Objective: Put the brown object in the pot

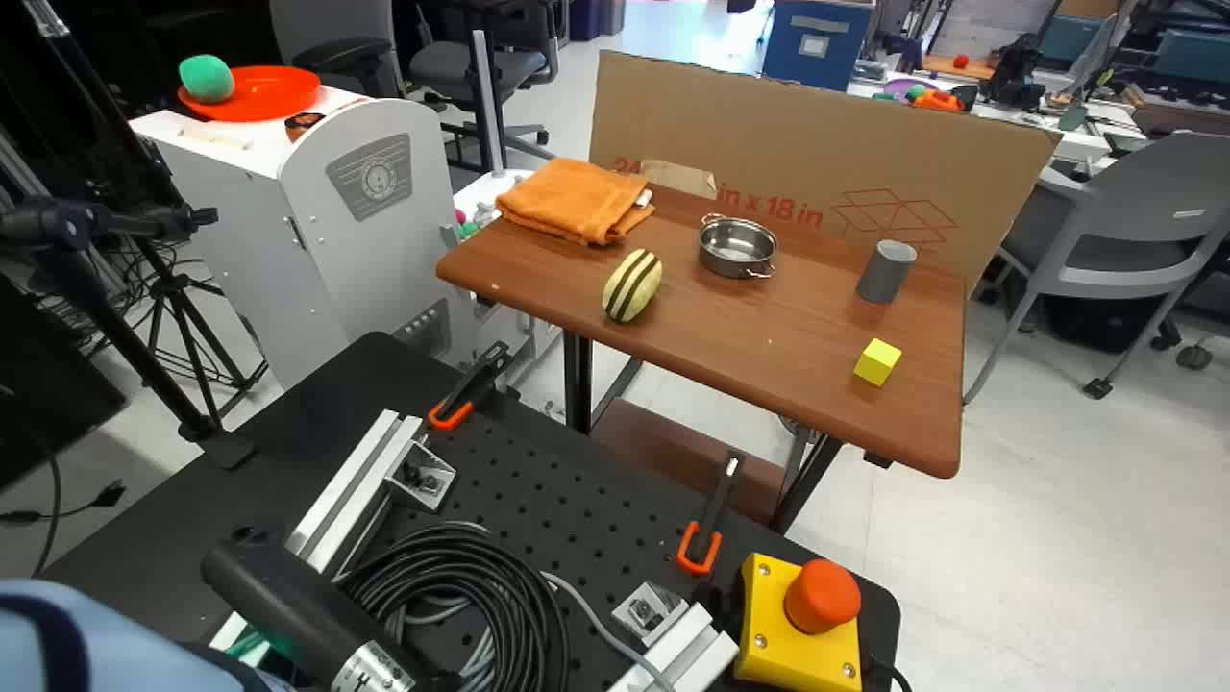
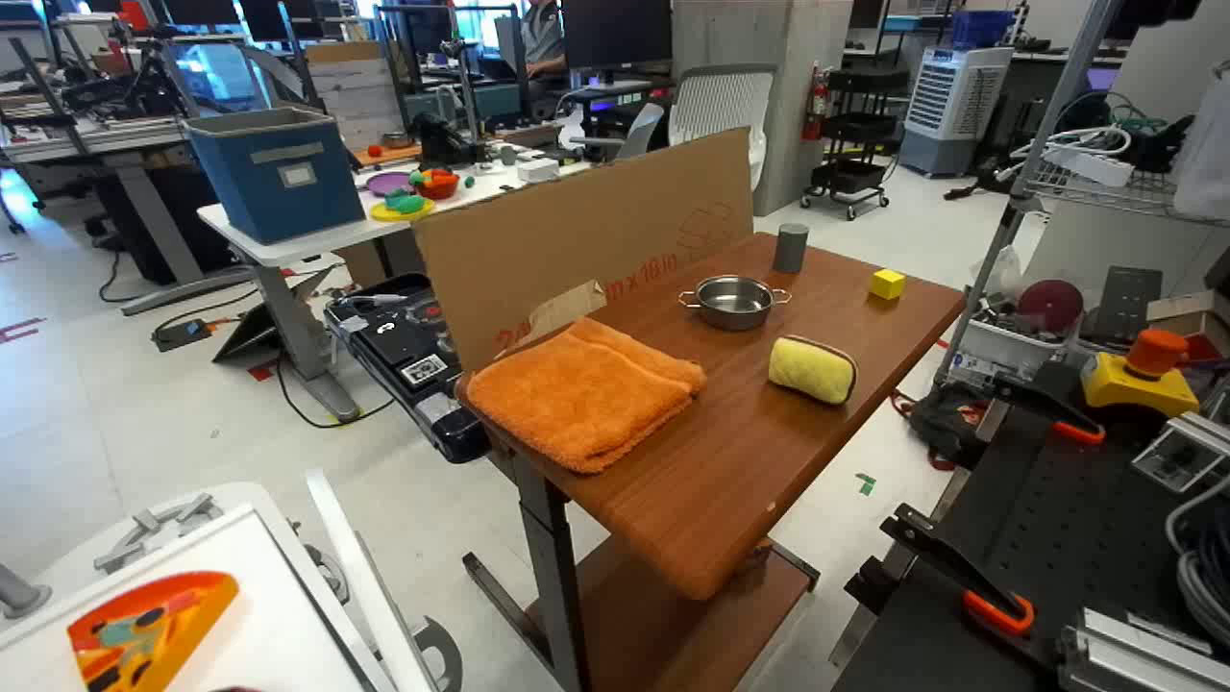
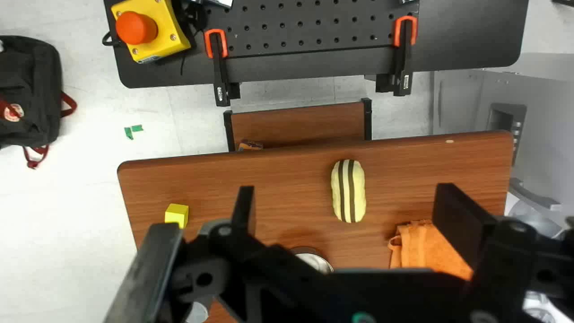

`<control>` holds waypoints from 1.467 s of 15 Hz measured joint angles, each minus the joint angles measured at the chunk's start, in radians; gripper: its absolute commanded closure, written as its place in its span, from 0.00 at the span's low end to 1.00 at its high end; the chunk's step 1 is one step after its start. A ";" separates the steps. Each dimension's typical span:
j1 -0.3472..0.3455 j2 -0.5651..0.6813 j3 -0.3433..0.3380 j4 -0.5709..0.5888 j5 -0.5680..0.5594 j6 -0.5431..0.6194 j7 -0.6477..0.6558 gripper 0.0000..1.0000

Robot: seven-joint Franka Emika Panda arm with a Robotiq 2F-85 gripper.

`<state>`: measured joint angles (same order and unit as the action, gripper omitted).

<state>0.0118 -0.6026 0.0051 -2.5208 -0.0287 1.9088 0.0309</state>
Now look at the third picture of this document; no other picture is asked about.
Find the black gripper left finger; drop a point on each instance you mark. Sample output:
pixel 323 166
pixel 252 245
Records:
pixel 243 211

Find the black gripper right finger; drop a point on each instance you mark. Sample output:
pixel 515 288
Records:
pixel 462 224

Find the yellow brown striped plush object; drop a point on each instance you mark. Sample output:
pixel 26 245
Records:
pixel 349 191

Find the small metal pot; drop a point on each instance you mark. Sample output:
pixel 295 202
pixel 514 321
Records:
pixel 314 261

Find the folded orange cloth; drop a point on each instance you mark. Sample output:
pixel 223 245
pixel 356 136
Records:
pixel 424 253

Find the brown wooden table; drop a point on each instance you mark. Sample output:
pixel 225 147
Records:
pixel 288 186

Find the yellow cube block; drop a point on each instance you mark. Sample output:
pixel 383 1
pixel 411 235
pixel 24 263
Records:
pixel 176 217

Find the wooden lower table shelf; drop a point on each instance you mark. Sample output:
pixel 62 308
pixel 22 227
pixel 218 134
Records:
pixel 298 125

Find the white grey equipment cabinet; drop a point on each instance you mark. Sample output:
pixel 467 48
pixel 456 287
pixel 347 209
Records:
pixel 539 120

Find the green tape floor mark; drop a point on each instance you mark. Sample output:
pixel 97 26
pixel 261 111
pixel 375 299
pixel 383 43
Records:
pixel 133 130

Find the orange black bar clamp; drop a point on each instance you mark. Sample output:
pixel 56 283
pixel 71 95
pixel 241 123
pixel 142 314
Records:
pixel 402 66
pixel 219 73

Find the black perforated mounting table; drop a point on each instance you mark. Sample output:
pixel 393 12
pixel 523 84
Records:
pixel 298 37

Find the yellow emergency stop box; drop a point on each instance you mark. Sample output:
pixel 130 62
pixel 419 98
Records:
pixel 157 44

